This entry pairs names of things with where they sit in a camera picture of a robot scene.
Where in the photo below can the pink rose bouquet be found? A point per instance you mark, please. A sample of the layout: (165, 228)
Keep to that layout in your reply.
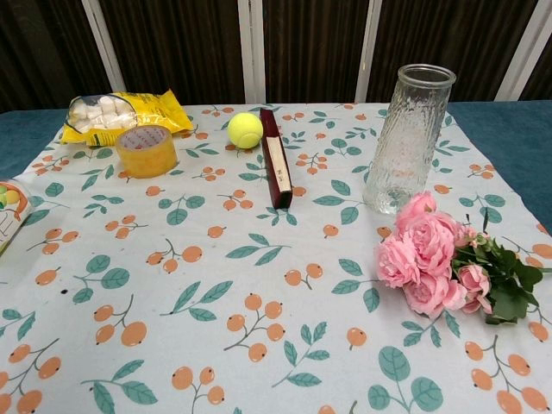
(422, 246)

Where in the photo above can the textured clear glass vase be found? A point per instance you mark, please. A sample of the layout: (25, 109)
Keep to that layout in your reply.
(405, 151)

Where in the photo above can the long dark red box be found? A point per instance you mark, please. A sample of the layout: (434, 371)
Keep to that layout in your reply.
(280, 172)

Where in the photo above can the floral print tablecloth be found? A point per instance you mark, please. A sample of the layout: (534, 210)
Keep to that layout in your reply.
(215, 259)

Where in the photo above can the yellow tennis ball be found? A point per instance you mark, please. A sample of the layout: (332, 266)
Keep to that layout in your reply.
(245, 131)

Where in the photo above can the clear packing tape roll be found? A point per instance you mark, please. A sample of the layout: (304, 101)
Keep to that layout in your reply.
(146, 166)

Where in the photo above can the yellow marshmallow bag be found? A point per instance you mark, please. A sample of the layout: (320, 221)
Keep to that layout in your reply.
(159, 108)

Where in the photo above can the clear bottle with printed label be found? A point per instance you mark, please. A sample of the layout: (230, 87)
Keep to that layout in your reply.
(10, 211)

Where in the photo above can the white partition post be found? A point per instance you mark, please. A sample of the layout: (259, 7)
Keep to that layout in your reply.
(252, 52)
(369, 52)
(524, 52)
(102, 43)

